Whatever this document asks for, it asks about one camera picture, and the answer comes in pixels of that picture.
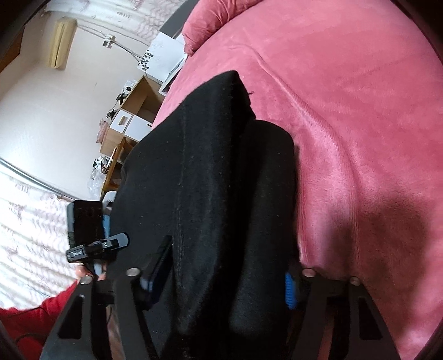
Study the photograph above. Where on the beige air conditioner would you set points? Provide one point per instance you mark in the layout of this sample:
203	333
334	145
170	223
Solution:
61	41

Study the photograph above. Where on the red folded duvet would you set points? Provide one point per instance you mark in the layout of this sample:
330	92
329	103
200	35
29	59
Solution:
209	16

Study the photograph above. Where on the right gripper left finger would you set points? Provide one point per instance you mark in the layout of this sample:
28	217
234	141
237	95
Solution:
155	275

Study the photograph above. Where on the patterned white curtain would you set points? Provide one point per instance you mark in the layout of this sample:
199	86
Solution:
50	119

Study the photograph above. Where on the pink velvet bed cover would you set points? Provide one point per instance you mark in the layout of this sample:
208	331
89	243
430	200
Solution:
359	88

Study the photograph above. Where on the person's left hand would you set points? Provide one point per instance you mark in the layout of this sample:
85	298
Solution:
82	271

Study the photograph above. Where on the white floral nightstand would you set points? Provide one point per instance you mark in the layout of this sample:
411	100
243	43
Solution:
163	60

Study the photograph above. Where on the black pants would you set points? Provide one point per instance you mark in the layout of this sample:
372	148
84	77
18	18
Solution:
222	185

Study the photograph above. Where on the white wall socket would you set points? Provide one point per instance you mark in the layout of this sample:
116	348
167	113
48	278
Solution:
108	41

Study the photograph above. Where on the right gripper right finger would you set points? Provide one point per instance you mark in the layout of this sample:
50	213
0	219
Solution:
291	292

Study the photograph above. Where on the dark grey headboard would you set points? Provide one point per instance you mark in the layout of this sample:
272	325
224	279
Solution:
173	26

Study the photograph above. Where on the red sleeved forearm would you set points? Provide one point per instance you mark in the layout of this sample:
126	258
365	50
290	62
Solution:
24	332

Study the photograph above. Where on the wooden desk with drawers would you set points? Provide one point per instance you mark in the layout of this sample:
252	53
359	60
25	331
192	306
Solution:
132	122

